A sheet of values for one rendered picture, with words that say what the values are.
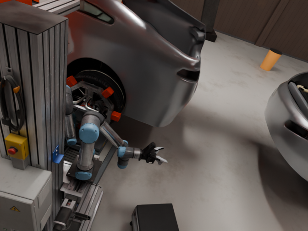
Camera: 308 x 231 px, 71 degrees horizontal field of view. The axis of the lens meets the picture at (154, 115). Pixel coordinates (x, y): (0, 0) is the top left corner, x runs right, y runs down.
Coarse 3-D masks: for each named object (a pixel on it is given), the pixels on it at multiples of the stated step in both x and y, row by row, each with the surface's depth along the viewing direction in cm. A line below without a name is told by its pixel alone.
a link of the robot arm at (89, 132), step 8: (88, 120) 132; (96, 120) 135; (80, 128) 129; (88, 128) 127; (96, 128) 130; (80, 136) 129; (88, 136) 130; (96, 136) 130; (88, 144) 137; (80, 152) 145; (88, 152) 142; (80, 160) 149; (88, 160) 148; (80, 168) 151; (88, 168) 152; (80, 176) 154; (88, 176) 155
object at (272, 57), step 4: (272, 48) 769; (268, 52) 764; (272, 52) 746; (276, 52) 739; (280, 52) 755; (268, 56) 761; (272, 56) 750; (276, 56) 746; (264, 60) 776; (268, 60) 764; (272, 60) 757; (276, 60) 759; (264, 64) 776; (268, 64) 768; (272, 64) 766; (264, 68) 781; (268, 68) 777
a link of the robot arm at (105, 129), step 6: (84, 114) 138; (96, 114) 138; (102, 120) 145; (102, 126) 147; (108, 126) 151; (102, 132) 151; (108, 132) 152; (114, 132) 156; (108, 138) 155; (114, 138) 156; (120, 138) 161; (114, 144) 160; (120, 144) 161; (126, 144) 168
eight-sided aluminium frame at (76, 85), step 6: (78, 84) 218; (84, 84) 217; (90, 84) 220; (72, 90) 224; (90, 90) 219; (96, 90) 217; (102, 90) 220; (102, 96) 220; (108, 102) 223; (108, 114) 231; (78, 120) 247; (108, 120) 236
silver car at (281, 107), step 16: (288, 80) 343; (304, 80) 350; (272, 96) 334; (288, 96) 299; (304, 96) 291; (272, 112) 310; (288, 112) 276; (304, 112) 270; (272, 128) 300; (288, 128) 268; (304, 128) 250; (288, 144) 265; (304, 144) 248; (288, 160) 269; (304, 160) 251; (304, 176) 257
